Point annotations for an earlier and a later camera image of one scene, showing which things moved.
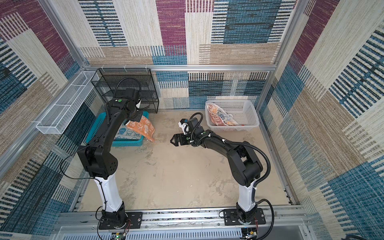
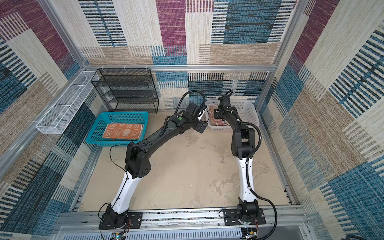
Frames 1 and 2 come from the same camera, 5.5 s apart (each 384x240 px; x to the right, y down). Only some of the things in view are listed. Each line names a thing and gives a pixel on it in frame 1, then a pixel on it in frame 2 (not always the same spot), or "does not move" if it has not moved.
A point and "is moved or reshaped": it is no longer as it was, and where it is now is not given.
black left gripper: x=139 y=114 -> x=200 y=124
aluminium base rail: x=281 y=223 does not move
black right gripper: x=181 y=136 -> x=216 y=114
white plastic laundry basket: x=231 y=115 does not move
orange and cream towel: x=144 y=127 is moved or reshaped
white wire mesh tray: x=66 y=109 does not move
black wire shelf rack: x=111 y=83 does not move
